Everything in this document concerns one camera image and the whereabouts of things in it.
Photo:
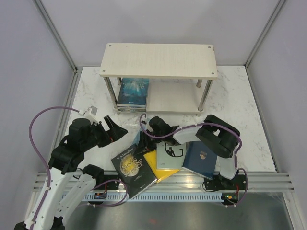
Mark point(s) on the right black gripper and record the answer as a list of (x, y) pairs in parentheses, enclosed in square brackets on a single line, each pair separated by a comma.
[(144, 143)]

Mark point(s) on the grey Great Gatsby book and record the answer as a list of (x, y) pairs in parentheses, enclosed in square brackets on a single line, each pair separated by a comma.
[(170, 157)]

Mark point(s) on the white slotted cable duct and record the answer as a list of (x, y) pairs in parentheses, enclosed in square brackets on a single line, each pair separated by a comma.
[(160, 197)]

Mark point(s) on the black Moon and Sixpence book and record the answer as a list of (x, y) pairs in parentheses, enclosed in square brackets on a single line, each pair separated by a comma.
[(134, 171)]

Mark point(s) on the green fantasy cover book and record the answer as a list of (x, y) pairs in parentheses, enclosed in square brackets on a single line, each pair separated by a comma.
[(127, 110)]

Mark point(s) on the teal sea cover book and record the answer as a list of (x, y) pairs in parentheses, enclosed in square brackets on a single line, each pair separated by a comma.
[(133, 92)]

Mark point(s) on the navy blue crest book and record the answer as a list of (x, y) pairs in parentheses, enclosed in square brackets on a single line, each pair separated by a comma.
[(200, 160)]

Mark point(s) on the purple Robinson Crusoe book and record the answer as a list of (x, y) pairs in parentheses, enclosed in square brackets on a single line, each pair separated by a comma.
[(131, 107)]

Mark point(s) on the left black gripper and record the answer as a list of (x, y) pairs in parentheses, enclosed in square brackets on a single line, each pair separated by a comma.
[(114, 133)]

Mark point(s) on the white two-tier wooden shelf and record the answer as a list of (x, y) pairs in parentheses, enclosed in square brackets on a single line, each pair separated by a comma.
[(181, 75)]

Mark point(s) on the light blue barcode book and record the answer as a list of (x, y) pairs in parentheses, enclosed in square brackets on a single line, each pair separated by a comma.
[(138, 137)]

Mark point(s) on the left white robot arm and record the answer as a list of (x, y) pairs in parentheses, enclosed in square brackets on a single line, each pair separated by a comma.
[(52, 210)]

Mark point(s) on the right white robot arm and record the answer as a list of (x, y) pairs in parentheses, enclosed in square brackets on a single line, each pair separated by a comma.
[(218, 136)]

